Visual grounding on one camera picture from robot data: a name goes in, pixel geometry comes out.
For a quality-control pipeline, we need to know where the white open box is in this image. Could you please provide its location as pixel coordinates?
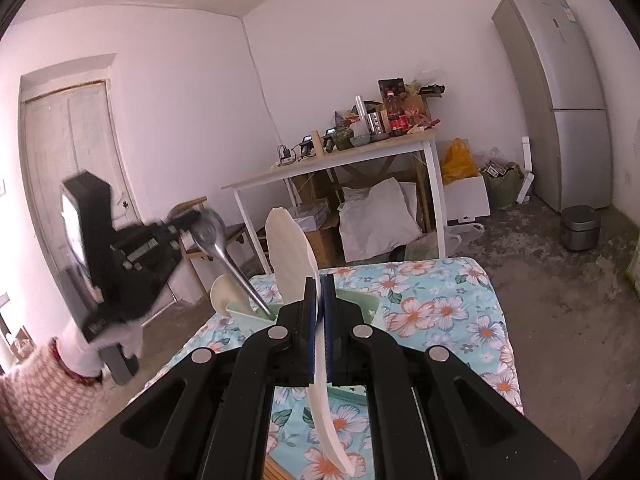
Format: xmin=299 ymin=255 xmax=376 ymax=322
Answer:
xmin=442 ymin=172 xmax=491 ymax=223

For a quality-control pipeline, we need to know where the person's left hand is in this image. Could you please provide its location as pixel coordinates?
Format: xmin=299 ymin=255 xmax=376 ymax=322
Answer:
xmin=57 ymin=322 xmax=146 ymax=377

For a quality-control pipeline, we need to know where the yellow plastic bag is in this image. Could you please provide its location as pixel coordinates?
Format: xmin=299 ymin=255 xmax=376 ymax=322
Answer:
xmin=440 ymin=138 xmax=478 ymax=183

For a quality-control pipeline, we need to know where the wooden chair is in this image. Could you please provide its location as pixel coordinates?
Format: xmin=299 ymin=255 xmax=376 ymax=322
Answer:
xmin=167 ymin=197 xmax=273 ymax=293

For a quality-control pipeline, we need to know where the white pillow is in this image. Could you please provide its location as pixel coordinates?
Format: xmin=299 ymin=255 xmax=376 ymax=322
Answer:
xmin=339 ymin=177 xmax=423 ymax=263

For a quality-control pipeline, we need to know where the white table with wooden top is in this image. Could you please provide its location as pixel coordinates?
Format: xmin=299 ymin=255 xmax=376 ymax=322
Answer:
xmin=221 ymin=127 xmax=447 ymax=276

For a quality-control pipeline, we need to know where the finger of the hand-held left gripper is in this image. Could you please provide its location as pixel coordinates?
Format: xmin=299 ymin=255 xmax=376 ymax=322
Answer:
xmin=172 ymin=228 xmax=199 ymax=251
xmin=167 ymin=210 xmax=203 ymax=230

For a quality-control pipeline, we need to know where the small cream spoon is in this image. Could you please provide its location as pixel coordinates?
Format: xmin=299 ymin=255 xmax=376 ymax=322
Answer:
xmin=211 ymin=275 xmax=253 ymax=317

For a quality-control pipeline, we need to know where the metal trash bin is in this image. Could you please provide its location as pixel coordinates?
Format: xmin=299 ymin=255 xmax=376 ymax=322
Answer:
xmin=560 ymin=206 xmax=601 ymax=252

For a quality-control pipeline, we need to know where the floral blue blanket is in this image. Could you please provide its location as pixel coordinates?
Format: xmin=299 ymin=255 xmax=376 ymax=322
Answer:
xmin=127 ymin=257 xmax=525 ymax=480

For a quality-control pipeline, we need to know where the green bag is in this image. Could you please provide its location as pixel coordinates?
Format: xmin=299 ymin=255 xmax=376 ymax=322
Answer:
xmin=482 ymin=162 xmax=526 ymax=211

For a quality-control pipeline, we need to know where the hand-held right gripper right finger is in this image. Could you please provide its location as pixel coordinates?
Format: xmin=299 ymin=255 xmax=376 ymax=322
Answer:
xmin=322 ymin=274 xmax=583 ymax=480

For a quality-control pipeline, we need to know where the white board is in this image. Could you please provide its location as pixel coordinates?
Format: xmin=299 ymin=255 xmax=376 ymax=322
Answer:
xmin=520 ymin=136 xmax=536 ymax=203

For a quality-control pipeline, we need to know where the green perforated utensil basket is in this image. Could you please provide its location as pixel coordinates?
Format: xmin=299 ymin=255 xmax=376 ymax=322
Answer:
xmin=227 ymin=285 xmax=383 ymax=403

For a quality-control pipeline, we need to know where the white panel door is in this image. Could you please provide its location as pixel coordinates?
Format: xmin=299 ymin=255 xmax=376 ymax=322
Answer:
xmin=20 ymin=80 xmax=151 ymax=321

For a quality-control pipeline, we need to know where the grey refrigerator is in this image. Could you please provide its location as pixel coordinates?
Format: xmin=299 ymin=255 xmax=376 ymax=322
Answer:
xmin=492 ymin=0 xmax=613 ymax=213

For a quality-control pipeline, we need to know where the metal spoon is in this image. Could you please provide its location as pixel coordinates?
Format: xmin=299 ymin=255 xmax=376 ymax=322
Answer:
xmin=192 ymin=209 xmax=276 ymax=322

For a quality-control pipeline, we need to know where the bottle with red label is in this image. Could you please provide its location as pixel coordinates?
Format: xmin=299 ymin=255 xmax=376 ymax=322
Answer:
xmin=386 ymin=91 xmax=410 ymax=137

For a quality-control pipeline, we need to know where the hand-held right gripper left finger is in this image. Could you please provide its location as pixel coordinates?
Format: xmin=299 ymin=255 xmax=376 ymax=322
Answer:
xmin=54 ymin=276 xmax=322 ymax=480

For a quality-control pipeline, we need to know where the cream rice paddle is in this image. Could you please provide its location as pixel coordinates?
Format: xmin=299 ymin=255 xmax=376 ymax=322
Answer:
xmin=264 ymin=206 xmax=368 ymax=478

